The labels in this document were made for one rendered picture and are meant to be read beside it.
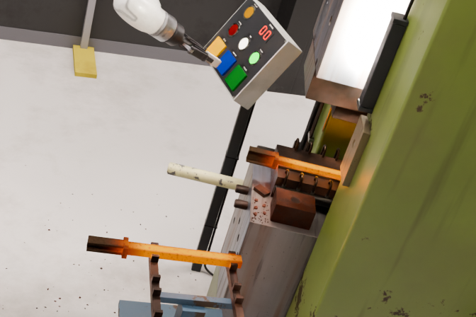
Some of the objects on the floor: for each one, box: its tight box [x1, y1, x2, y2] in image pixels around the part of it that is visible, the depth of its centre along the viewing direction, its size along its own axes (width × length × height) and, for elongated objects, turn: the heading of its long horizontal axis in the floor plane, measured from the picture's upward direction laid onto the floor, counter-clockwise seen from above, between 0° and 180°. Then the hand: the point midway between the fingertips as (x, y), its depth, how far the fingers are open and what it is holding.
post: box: [191, 105, 252, 272], centre depth 326 cm, size 4×4×108 cm
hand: (211, 59), depth 280 cm, fingers closed
